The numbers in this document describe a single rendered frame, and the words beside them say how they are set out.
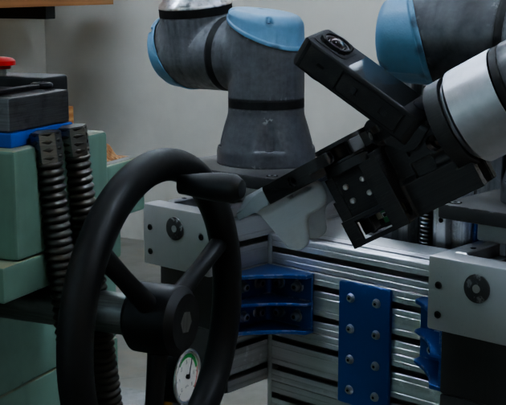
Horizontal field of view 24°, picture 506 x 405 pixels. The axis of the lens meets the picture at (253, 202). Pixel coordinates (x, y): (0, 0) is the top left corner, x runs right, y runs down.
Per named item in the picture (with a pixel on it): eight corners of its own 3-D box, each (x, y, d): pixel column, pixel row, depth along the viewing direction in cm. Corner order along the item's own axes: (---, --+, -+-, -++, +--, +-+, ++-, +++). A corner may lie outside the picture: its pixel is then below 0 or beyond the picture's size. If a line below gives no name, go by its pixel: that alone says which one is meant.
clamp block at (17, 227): (15, 263, 93) (10, 151, 91) (-117, 247, 99) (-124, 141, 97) (112, 228, 106) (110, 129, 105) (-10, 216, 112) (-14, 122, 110)
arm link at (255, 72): (271, 103, 169) (271, 8, 167) (203, 97, 178) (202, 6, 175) (321, 96, 178) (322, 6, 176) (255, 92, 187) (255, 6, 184)
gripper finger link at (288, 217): (249, 276, 96) (339, 231, 91) (215, 211, 96) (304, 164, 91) (266, 265, 98) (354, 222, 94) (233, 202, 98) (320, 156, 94)
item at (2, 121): (11, 149, 93) (8, 79, 92) (-98, 141, 98) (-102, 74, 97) (99, 129, 105) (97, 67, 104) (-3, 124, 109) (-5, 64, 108)
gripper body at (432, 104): (345, 253, 91) (479, 190, 84) (294, 155, 91) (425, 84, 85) (380, 229, 97) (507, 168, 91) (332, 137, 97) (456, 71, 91)
